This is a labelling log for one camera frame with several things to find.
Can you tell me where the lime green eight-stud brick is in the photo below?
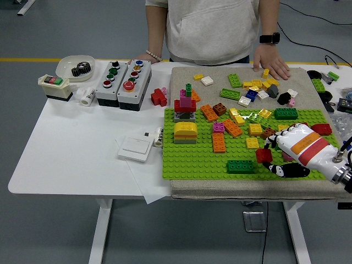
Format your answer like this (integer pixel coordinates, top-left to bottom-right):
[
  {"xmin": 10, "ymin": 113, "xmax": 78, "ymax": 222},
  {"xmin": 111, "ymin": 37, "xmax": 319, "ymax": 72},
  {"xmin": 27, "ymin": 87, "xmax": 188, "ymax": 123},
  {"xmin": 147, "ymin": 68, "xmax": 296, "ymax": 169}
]
[
  {"xmin": 246, "ymin": 112, "xmax": 272, "ymax": 129},
  {"xmin": 219, "ymin": 87, "xmax": 241, "ymax": 100},
  {"xmin": 227, "ymin": 73, "xmax": 243, "ymax": 89}
]

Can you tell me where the white table leg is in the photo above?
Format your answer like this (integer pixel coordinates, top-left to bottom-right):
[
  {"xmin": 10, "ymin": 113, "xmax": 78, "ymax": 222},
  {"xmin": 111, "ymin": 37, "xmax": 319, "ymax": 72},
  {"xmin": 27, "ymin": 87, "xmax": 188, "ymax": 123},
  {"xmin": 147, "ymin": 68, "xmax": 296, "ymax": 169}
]
[
  {"xmin": 283, "ymin": 202, "xmax": 312, "ymax": 264},
  {"xmin": 88, "ymin": 198, "xmax": 113, "ymax": 264}
]

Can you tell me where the grey-brown foam mat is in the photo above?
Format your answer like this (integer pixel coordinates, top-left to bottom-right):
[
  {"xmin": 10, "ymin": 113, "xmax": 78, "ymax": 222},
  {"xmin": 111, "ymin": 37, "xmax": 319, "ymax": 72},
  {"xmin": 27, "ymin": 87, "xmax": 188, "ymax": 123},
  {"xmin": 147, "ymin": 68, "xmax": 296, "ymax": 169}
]
[{"xmin": 168, "ymin": 66, "xmax": 352, "ymax": 201}]

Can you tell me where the dark green eight-stud brick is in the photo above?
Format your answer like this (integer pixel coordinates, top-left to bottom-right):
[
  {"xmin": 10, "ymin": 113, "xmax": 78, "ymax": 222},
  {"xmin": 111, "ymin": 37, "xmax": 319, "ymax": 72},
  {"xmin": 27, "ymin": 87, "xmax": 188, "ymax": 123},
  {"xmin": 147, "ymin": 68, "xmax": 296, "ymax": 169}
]
[
  {"xmin": 226, "ymin": 159, "xmax": 255, "ymax": 175},
  {"xmin": 274, "ymin": 107, "xmax": 299, "ymax": 121}
]

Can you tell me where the black display device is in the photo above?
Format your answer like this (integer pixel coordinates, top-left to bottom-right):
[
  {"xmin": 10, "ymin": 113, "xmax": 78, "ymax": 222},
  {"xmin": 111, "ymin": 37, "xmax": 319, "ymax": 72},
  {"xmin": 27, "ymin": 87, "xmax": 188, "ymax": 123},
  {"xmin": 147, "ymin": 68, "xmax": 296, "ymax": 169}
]
[{"xmin": 337, "ymin": 97, "xmax": 352, "ymax": 113}]

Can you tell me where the white plastic bowl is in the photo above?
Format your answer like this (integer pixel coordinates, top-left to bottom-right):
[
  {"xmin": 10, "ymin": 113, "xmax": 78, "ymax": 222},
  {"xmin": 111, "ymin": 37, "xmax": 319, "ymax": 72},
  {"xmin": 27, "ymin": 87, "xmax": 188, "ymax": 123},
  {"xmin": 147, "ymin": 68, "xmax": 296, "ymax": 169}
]
[{"xmin": 56, "ymin": 54, "xmax": 96, "ymax": 83}]

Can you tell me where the orange eight-stud brick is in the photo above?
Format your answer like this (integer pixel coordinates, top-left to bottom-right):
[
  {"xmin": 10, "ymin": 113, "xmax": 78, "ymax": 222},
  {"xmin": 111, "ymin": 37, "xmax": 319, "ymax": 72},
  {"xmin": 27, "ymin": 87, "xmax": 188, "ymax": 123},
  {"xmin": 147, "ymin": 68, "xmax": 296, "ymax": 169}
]
[
  {"xmin": 212, "ymin": 133, "xmax": 227, "ymax": 154},
  {"xmin": 200, "ymin": 104, "xmax": 219, "ymax": 122},
  {"xmin": 222, "ymin": 118, "xmax": 244, "ymax": 138}
]

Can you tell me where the red four-stud brick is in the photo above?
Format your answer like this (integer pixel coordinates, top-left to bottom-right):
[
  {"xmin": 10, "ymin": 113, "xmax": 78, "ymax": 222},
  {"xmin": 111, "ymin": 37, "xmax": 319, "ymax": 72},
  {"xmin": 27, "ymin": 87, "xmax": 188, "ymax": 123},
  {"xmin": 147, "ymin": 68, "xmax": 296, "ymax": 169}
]
[{"xmin": 255, "ymin": 148, "xmax": 273, "ymax": 163}]

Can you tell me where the white paper sheet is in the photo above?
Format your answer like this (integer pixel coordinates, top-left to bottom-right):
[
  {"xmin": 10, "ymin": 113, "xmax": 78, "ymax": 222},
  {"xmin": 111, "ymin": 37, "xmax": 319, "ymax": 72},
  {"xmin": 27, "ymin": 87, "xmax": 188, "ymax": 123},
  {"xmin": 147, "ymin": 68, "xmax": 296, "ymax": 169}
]
[{"xmin": 114, "ymin": 139, "xmax": 173, "ymax": 205}]

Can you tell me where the white furniture foot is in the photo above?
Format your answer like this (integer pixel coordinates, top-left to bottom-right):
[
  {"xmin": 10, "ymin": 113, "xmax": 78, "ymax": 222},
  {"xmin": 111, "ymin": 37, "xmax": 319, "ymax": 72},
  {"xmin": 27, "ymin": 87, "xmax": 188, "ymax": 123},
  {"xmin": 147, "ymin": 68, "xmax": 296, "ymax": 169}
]
[{"xmin": 16, "ymin": 0, "xmax": 36, "ymax": 16}]

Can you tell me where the white pipe tee fitting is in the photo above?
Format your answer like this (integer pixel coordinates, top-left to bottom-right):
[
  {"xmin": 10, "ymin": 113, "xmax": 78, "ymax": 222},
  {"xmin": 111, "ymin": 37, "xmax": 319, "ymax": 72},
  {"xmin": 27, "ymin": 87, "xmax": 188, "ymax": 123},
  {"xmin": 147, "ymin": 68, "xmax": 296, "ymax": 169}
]
[{"xmin": 70, "ymin": 84, "xmax": 97, "ymax": 106}]

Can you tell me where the black wristwatch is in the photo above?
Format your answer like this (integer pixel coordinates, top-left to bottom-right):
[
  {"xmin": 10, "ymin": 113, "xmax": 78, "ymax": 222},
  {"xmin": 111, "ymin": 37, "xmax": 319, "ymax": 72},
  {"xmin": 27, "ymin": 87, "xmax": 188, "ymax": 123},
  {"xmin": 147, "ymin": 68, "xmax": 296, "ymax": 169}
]
[{"xmin": 259, "ymin": 32, "xmax": 281, "ymax": 45}]

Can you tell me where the grey four-button control box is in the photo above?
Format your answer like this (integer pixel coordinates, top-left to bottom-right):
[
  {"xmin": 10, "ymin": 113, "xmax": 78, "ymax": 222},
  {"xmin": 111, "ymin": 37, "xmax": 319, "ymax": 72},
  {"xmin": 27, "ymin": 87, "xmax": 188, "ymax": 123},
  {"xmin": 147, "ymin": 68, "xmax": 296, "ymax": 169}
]
[{"xmin": 95, "ymin": 60, "xmax": 129, "ymax": 107}]

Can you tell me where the red wide brick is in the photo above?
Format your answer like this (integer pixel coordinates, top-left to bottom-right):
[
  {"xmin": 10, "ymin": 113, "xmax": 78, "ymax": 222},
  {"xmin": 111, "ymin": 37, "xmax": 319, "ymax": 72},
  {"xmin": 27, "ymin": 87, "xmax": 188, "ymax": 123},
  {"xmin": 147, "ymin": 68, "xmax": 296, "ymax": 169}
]
[{"xmin": 174, "ymin": 98, "xmax": 197, "ymax": 113}]

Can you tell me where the pink tall brick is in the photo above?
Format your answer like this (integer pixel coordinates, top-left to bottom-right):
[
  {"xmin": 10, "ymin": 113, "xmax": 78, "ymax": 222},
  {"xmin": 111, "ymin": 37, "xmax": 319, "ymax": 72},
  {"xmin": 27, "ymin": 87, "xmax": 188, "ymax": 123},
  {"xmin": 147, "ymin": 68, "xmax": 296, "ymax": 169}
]
[{"xmin": 179, "ymin": 89, "xmax": 193, "ymax": 108}]

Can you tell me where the clear plastic bag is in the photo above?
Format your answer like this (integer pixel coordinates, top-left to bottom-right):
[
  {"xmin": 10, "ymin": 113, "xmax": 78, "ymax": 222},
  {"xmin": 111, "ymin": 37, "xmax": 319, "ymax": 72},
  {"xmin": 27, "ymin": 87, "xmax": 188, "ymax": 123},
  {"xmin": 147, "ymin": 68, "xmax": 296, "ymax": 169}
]
[{"xmin": 329, "ymin": 111, "xmax": 352, "ymax": 141}]

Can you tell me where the silver floor outlet box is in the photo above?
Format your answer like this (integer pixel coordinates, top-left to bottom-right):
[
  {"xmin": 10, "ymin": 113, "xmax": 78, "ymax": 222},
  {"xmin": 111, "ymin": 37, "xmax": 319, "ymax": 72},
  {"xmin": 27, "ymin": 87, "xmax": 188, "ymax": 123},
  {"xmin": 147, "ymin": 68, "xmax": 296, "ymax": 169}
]
[{"xmin": 243, "ymin": 210, "xmax": 267, "ymax": 233}]

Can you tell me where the brown four-stud brick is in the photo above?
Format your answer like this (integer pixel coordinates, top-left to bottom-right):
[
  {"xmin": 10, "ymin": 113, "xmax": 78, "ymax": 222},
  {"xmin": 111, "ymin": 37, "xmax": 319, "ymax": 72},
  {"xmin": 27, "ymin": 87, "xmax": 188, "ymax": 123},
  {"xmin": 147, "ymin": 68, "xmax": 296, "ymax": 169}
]
[
  {"xmin": 260, "ymin": 127, "xmax": 276, "ymax": 140},
  {"xmin": 212, "ymin": 102, "xmax": 228, "ymax": 116}
]

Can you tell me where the black floor cable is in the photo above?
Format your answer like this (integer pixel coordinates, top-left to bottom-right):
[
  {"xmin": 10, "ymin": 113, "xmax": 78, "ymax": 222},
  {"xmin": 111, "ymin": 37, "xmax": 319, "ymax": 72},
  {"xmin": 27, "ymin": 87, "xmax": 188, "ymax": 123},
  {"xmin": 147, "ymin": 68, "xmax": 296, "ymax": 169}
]
[
  {"xmin": 277, "ymin": 22, "xmax": 352, "ymax": 68},
  {"xmin": 279, "ymin": 2, "xmax": 352, "ymax": 26}
]

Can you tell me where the bead bracelet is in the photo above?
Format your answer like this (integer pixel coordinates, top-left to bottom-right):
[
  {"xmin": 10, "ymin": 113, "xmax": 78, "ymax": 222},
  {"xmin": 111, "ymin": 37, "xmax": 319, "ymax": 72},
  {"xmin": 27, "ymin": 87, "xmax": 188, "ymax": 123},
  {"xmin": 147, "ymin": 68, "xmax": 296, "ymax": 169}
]
[{"xmin": 145, "ymin": 49, "xmax": 163, "ymax": 62}]

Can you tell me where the red rounded brick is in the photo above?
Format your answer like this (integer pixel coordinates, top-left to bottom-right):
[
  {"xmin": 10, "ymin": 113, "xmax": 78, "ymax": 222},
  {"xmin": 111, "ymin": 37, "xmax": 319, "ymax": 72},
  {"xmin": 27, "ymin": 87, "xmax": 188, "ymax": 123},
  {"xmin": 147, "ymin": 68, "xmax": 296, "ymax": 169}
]
[{"xmin": 310, "ymin": 123, "xmax": 333, "ymax": 136}]

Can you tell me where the cream switch box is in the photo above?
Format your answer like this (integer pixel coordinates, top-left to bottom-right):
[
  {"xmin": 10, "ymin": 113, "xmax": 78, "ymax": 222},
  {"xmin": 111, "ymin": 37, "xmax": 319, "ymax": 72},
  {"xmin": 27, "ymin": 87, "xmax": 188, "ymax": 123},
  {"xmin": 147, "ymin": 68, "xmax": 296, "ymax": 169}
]
[{"xmin": 37, "ymin": 74, "xmax": 74, "ymax": 102}]

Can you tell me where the white printed cylinder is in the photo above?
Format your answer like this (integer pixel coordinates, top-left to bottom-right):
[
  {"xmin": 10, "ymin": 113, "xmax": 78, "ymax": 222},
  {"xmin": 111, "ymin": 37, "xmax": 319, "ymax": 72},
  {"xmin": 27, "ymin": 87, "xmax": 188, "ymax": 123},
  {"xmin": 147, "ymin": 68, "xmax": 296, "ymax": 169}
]
[{"xmin": 153, "ymin": 126, "xmax": 164, "ymax": 148}]

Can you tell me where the person's left hand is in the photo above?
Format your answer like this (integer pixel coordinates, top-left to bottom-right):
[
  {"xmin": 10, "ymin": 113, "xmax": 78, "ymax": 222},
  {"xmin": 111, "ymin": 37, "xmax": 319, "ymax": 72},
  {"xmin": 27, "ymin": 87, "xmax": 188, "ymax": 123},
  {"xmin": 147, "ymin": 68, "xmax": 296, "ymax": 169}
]
[{"xmin": 252, "ymin": 43, "xmax": 291, "ymax": 81}]

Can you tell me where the green studded baseplate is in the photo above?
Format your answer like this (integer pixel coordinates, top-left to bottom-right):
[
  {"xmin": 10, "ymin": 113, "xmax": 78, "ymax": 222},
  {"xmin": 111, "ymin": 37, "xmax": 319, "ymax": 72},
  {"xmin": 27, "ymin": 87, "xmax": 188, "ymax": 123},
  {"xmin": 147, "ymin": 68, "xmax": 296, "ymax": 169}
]
[{"xmin": 161, "ymin": 108, "xmax": 352, "ymax": 182}]

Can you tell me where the black hanging cable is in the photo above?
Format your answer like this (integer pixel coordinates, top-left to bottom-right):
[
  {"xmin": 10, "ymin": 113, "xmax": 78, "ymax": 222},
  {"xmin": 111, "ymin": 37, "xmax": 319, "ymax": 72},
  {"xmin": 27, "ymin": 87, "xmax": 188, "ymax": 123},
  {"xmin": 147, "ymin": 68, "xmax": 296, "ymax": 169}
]
[{"xmin": 261, "ymin": 202, "xmax": 270, "ymax": 264}]

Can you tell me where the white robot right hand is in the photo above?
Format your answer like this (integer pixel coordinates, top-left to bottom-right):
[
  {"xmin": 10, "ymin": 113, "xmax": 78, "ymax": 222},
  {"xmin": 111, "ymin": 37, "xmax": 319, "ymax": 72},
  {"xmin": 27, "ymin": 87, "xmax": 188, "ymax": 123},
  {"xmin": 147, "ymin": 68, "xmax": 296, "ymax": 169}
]
[{"xmin": 260, "ymin": 123, "xmax": 339, "ymax": 182}]

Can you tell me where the red cross-shaped brick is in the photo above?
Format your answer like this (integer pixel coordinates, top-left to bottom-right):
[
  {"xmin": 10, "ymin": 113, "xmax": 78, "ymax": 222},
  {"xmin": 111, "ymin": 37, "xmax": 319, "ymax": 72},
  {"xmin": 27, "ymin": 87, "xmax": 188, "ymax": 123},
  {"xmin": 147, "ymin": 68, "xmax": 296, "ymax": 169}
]
[{"xmin": 151, "ymin": 87, "xmax": 168, "ymax": 107}]

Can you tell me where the yellow rounded brick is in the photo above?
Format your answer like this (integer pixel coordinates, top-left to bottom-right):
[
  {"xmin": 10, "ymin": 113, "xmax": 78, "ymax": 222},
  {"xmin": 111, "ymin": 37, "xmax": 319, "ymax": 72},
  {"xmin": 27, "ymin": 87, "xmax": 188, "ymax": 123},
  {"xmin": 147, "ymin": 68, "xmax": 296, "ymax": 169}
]
[{"xmin": 173, "ymin": 122, "xmax": 198, "ymax": 135}]

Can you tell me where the black cable with plug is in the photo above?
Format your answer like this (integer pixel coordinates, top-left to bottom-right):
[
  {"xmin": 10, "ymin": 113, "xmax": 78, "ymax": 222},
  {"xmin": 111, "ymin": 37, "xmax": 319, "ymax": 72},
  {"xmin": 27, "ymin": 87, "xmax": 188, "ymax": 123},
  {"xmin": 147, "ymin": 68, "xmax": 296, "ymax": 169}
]
[{"xmin": 324, "ymin": 54, "xmax": 345, "ymax": 69}]

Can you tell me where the grey studded base brick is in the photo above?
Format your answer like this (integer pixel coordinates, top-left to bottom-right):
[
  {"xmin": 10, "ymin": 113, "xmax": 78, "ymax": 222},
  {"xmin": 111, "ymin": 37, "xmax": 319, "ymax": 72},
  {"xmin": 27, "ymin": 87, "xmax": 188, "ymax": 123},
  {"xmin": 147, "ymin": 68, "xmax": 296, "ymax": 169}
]
[{"xmin": 173, "ymin": 110, "xmax": 197, "ymax": 123}]

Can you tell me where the person's right hand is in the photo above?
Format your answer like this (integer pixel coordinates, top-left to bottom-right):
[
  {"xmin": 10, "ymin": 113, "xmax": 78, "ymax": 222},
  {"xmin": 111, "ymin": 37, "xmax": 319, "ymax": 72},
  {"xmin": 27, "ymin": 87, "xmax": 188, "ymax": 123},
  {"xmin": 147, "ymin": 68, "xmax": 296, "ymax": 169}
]
[{"xmin": 128, "ymin": 53, "xmax": 161, "ymax": 65}]

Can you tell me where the person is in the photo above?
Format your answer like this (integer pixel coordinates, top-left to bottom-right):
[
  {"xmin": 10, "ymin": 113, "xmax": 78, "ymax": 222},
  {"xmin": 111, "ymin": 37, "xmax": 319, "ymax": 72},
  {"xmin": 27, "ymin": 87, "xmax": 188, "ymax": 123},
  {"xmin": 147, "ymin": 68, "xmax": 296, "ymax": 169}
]
[{"xmin": 128, "ymin": 0, "xmax": 291, "ymax": 81}]

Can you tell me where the white wall switch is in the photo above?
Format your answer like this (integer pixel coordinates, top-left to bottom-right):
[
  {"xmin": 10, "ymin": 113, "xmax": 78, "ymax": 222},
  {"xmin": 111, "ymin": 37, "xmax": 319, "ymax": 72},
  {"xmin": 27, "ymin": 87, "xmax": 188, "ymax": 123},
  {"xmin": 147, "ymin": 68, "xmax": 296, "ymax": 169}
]
[{"xmin": 118, "ymin": 136, "xmax": 155, "ymax": 163}]

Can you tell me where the black brick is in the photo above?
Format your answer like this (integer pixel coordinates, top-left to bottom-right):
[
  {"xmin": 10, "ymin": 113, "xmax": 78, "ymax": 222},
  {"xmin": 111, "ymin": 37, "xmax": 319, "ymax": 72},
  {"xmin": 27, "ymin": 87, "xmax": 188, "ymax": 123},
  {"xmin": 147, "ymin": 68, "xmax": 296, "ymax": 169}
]
[{"xmin": 277, "ymin": 92, "xmax": 293, "ymax": 106}]

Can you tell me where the black metal gear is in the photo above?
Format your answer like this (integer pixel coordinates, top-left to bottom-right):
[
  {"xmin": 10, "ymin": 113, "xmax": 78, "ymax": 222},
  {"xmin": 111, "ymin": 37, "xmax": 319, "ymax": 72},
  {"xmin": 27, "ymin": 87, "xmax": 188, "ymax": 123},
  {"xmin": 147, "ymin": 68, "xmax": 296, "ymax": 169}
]
[{"xmin": 71, "ymin": 60, "xmax": 92, "ymax": 77}]

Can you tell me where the grey emergency-stop control box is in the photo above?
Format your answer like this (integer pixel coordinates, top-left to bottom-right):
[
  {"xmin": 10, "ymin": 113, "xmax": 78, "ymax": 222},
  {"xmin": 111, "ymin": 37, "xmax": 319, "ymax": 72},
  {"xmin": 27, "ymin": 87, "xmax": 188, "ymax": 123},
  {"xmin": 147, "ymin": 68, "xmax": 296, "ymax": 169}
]
[{"xmin": 117, "ymin": 59, "xmax": 152, "ymax": 112}]

